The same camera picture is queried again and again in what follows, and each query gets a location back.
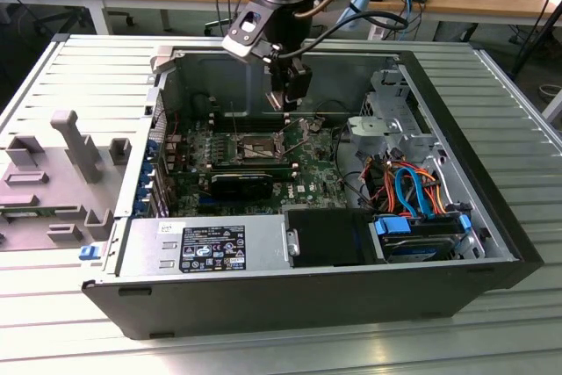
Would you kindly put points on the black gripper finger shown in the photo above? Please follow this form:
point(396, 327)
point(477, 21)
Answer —
point(277, 76)
point(300, 83)

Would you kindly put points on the white power strip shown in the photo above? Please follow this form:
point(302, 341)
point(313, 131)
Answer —
point(377, 32)

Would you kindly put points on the small blue case latch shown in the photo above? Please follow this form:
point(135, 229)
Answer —
point(90, 253)

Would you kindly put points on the silver drive cage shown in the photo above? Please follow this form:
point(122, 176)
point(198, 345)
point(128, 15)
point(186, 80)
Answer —
point(373, 127)

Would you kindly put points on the green RAM stick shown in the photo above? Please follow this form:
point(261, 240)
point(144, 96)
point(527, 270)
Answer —
point(26, 213)

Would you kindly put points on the black tripod stand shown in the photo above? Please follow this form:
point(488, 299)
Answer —
point(532, 48)

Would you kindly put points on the silver hard disk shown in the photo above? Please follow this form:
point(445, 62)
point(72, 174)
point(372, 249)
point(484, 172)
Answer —
point(412, 252)

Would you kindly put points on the green motherboard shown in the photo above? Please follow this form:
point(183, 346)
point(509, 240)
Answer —
point(316, 173)

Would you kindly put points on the CPU socket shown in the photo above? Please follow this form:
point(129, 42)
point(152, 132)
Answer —
point(259, 154)

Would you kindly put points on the grey parts rack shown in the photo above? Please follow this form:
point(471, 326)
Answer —
point(66, 199)

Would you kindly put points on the grey power supply unit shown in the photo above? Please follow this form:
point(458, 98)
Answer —
point(145, 247)

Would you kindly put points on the black open PC case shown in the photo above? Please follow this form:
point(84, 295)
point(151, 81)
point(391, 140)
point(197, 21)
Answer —
point(263, 305)

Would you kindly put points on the silver CPU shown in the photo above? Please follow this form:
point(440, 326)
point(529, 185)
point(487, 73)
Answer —
point(276, 101)

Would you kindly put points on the black graphics card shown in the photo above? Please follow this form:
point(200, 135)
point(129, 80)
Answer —
point(239, 188)

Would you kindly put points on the black RAM slot bank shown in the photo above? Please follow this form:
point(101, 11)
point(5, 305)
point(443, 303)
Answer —
point(250, 168)
point(254, 122)

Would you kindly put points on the blue disk carrier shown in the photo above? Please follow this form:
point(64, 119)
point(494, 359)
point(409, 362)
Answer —
point(393, 225)

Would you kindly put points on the blue expansion slot latches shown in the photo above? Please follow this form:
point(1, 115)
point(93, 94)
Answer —
point(150, 149)

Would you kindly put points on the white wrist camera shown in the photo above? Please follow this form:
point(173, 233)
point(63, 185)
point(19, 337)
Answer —
point(246, 26)

